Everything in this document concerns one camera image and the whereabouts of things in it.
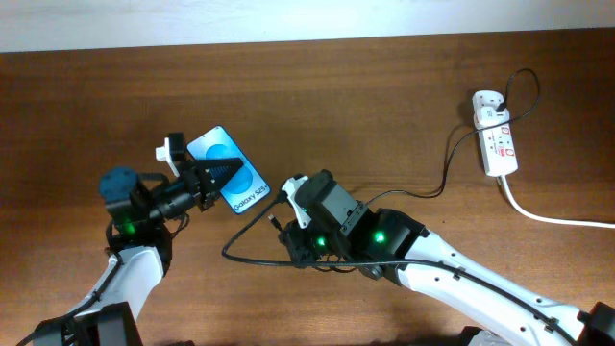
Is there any blue Galaxy smartphone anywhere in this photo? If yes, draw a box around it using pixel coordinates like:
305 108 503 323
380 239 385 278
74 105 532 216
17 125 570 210
187 126 271 214

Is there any black phone charger cable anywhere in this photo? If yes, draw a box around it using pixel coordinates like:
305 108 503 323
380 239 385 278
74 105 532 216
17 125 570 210
267 67 542 230

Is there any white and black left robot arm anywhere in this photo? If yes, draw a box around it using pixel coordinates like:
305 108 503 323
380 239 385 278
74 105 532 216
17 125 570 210
21 158 243 345

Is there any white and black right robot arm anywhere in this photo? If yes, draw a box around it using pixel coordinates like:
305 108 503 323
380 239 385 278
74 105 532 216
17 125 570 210
280 170 614 345

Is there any white charger plug adapter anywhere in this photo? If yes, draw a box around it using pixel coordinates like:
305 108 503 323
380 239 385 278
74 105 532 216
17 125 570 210
474 106 510 130

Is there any white power strip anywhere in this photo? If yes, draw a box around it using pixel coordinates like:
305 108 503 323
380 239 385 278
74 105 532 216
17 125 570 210
472 90 518 178

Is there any black right camera cable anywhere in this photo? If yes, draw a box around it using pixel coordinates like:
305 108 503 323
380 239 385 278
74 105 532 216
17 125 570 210
220 189 582 346

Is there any white power strip cord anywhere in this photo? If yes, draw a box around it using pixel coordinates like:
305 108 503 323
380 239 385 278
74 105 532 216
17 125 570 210
497 175 615 230

